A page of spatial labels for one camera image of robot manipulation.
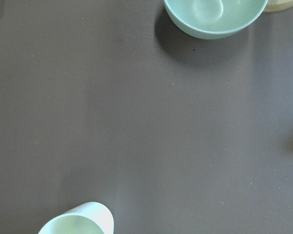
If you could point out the cream yellow cup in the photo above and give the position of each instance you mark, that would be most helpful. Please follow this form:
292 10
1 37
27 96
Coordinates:
88 218

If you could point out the green bowl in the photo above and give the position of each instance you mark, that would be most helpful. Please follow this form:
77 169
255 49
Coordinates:
213 19

